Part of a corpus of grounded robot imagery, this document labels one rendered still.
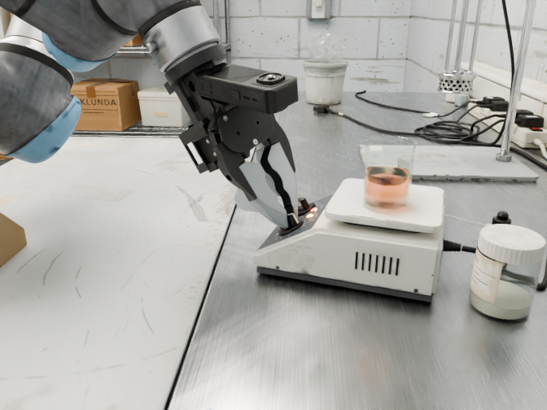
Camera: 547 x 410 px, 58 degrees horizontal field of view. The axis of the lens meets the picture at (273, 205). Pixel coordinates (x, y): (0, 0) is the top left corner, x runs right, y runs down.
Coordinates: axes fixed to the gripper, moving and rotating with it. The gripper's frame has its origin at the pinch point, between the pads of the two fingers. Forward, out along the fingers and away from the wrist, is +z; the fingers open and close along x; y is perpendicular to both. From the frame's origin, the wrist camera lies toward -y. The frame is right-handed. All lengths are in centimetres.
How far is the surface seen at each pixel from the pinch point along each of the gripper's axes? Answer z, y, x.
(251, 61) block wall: -40, 182, -162
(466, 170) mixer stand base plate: 15.2, 7.1, -44.9
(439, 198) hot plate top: 6.2, -10.4, -11.7
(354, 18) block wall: -33, 137, -204
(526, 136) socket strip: 20, 8, -71
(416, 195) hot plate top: 5.0, -8.6, -10.7
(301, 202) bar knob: 0.4, 2.4, -4.2
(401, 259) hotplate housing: 8.1, -10.6, -2.0
